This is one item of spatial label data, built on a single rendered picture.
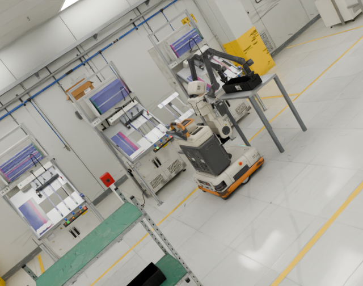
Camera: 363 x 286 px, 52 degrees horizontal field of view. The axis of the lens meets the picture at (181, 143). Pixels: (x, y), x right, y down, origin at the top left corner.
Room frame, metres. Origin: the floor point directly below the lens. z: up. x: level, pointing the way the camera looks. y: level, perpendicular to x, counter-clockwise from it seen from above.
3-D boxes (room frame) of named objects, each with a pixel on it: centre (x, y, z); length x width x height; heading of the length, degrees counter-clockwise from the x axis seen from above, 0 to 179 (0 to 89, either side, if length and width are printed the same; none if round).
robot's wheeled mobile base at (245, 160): (4.09, -0.27, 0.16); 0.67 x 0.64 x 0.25; 108
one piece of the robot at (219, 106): (4.18, -0.54, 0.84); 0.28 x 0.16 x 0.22; 18
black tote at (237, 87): (4.32, -0.98, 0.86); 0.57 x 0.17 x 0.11; 18
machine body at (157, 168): (5.44, 0.56, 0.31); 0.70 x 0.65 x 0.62; 109
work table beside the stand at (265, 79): (4.33, -1.01, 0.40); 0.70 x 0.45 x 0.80; 18
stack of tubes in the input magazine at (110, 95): (5.34, 0.46, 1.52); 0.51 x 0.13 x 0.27; 109
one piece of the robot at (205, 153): (4.06, -0.18, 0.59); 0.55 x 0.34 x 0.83; 18
